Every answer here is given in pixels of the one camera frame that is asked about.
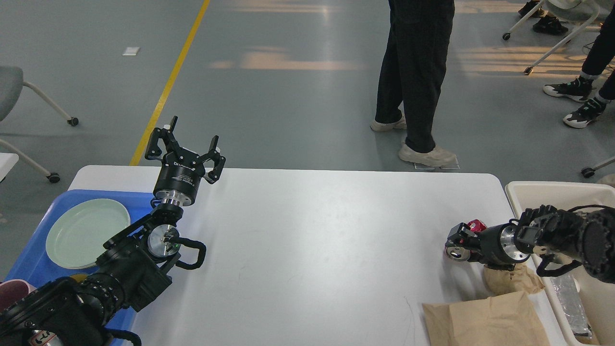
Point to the metal floor socket plates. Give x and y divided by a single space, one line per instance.
454 166

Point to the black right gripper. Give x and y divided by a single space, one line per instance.
497 245

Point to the brown paper bag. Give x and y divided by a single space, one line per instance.
505 320

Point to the blue plastic tray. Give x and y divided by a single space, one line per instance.
34 266

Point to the grey office chair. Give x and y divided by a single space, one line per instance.
12 86

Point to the light green plate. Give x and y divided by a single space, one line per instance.
76 239

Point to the walking person in black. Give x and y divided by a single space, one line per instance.
411 77

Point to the white chair frame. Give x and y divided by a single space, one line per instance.
582 13

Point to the pink mug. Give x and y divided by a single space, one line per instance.
13 290

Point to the crumpled brown paper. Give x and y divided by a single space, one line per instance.
520 279

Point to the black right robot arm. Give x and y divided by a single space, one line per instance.
571 239

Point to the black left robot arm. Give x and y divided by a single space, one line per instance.
133 269

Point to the seated person black sneakers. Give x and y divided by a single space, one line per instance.
601 53

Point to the small red wrapper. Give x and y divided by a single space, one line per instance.
453 252

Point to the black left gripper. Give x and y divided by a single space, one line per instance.
178 175

